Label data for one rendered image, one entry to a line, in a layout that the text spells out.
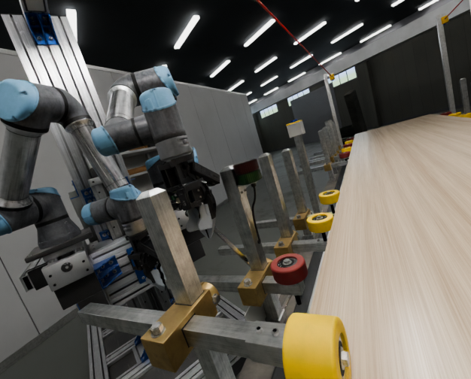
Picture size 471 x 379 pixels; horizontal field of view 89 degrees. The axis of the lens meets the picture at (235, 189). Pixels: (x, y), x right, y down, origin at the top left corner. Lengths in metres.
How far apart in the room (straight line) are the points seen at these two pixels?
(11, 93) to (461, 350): 1.06
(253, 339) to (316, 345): 0.08
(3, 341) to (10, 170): 2.26
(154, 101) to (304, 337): 0.49
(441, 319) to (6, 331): 3.04
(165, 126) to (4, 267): 2.65
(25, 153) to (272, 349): 0.90
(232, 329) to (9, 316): 2.82
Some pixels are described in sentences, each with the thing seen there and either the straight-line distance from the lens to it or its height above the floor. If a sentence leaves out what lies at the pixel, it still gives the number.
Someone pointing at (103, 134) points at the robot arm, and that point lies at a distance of 0.68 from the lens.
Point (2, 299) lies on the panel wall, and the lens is 3.06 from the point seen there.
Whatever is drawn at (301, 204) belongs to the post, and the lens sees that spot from 1.08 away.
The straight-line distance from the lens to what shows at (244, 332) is 0.36.
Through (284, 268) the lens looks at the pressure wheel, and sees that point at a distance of 0.56.
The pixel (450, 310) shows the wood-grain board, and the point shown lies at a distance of 0.45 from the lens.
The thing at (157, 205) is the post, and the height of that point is 1.14.
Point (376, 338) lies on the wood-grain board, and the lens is 0.41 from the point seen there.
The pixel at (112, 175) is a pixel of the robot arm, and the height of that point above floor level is 1.23.
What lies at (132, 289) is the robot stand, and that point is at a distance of 1.27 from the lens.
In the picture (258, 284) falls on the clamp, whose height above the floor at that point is 0.87.
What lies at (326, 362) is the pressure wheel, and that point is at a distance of 0.30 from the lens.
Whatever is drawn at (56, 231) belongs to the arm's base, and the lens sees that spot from 1.20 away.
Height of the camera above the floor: 1.19
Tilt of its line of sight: 10 degrees down
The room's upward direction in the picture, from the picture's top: 18 degrees counter-clockwise
